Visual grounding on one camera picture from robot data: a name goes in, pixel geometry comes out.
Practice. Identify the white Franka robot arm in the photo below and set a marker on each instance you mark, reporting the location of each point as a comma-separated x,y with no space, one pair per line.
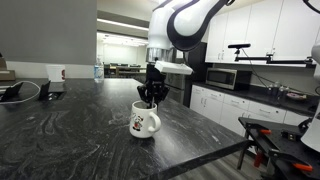
190,20

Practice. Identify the silver microwave oven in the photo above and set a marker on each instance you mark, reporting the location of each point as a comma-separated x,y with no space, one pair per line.
221,78

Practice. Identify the clear plastic water bottle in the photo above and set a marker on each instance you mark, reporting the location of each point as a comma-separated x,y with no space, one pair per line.
98,71

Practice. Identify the dish on counter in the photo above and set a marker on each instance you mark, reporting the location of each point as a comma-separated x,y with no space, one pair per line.
296,96

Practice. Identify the white cartoon print mug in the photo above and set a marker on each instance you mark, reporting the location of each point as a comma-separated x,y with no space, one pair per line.
141,128

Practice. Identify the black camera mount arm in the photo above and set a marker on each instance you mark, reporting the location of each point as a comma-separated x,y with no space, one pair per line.
266,61

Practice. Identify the brown cardboard box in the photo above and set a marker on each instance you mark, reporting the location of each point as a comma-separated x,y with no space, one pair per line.
6,75

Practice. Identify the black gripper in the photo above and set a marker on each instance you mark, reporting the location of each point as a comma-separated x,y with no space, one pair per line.
155,76

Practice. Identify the small black outlet flap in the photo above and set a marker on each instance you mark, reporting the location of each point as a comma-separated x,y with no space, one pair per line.
44,91

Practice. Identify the wooden office table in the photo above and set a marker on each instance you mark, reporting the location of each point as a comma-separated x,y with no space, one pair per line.
125,70

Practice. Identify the white wall cabinets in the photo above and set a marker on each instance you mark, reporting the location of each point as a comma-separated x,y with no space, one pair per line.
260,33

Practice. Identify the black bar camera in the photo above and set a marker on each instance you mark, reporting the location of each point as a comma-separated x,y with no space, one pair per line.
239,46

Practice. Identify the dark kitchen countertop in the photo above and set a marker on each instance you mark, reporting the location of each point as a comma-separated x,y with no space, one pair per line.
260,96

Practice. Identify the white base cabinets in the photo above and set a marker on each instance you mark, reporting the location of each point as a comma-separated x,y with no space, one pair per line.
226,110

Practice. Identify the white spoon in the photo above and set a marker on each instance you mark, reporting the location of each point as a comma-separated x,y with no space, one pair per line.
152,101

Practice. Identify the small bottle on counter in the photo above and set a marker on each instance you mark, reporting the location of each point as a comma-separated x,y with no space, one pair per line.
275,90
282,91

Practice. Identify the large black outlet flap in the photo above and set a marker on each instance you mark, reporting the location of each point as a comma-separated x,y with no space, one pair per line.
11,92

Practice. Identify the stainless steel refrigerator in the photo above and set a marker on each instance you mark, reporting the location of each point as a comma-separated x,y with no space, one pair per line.
196,63

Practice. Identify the black box on cart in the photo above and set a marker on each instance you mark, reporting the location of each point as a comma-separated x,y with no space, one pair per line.
290,135

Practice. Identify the long ceiling light strip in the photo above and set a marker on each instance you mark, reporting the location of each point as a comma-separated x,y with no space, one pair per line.
123,24

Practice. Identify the white cup with red logo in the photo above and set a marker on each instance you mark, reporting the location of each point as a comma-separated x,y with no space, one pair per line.
54,73

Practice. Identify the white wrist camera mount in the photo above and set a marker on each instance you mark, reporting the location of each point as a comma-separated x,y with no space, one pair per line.
173,67

